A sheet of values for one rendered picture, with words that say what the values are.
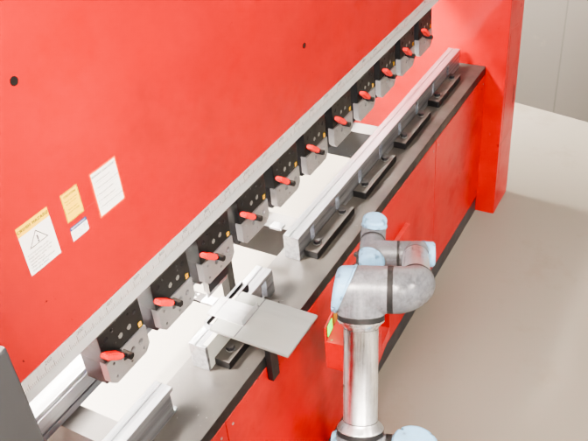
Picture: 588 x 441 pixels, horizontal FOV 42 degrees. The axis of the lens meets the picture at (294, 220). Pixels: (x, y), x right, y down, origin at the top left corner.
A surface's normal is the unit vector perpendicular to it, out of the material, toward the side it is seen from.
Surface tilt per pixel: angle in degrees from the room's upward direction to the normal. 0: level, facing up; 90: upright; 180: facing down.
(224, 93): 90
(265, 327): 0
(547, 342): 0
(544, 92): 90
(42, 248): 90
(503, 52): 90
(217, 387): 0
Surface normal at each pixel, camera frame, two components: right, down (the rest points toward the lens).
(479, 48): -0.48, 0.54
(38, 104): 0.87, 0.22
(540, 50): -0.66, 0.48
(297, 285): -0.08, -0.81
